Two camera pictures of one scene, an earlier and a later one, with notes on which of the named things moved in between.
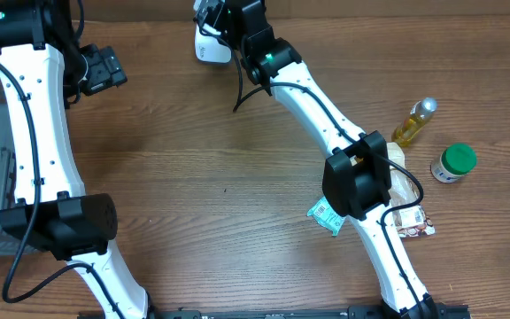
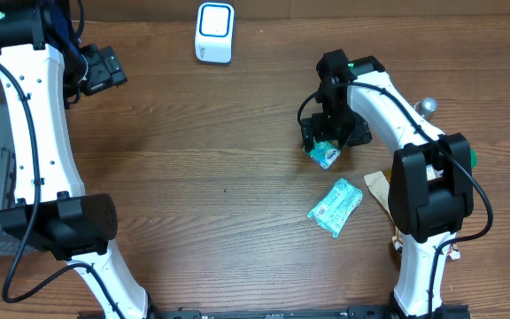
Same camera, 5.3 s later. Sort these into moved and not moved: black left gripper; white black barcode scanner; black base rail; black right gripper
Moved: black right gripper
Not moved: black left gripper; black base rail; white black barcode scanner
